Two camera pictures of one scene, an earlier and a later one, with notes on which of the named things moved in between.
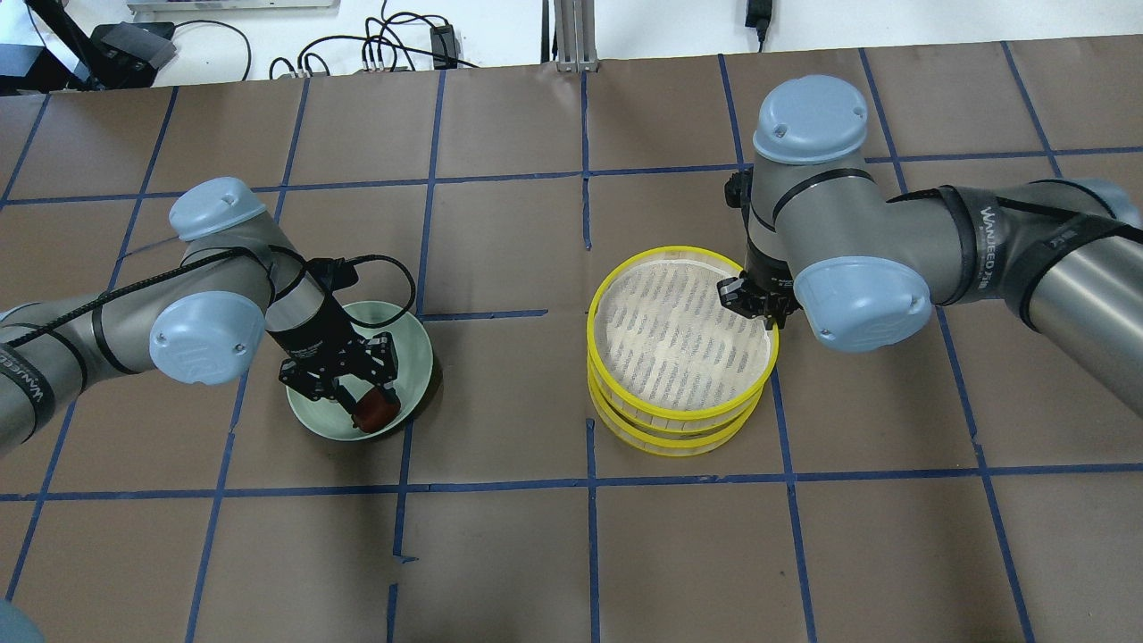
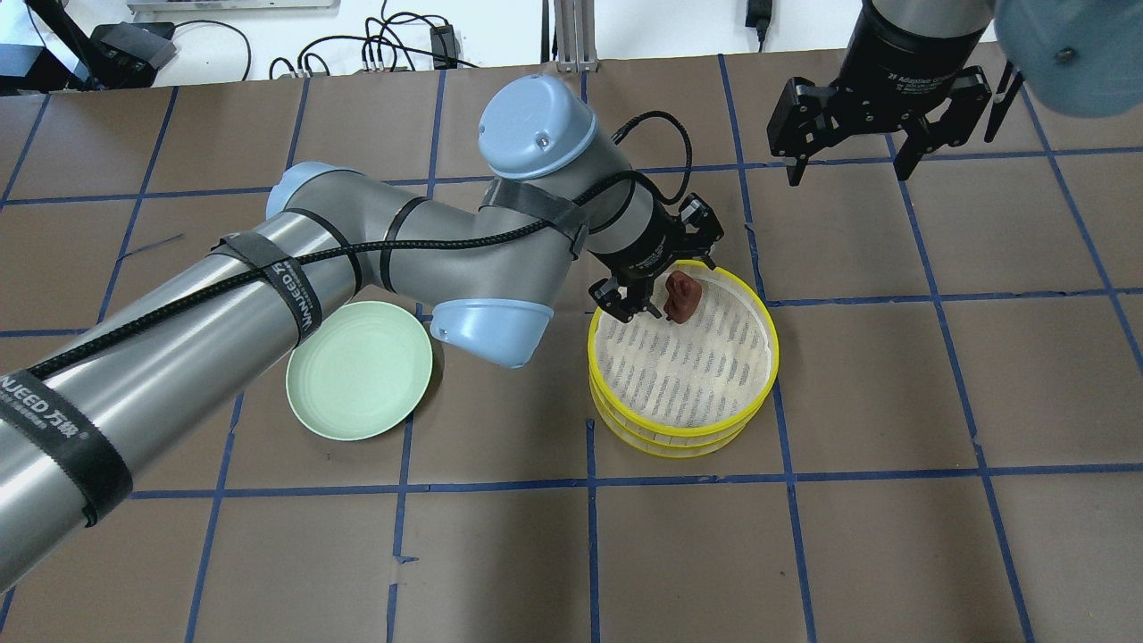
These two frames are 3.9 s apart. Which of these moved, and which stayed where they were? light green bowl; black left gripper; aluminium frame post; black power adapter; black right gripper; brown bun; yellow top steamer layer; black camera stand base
Moved: black left gripper; brown bun; black right gripper
Stayed: aluminium frame post; yellow top steamer layer; light green bowl; black power adapter; black camera stand base
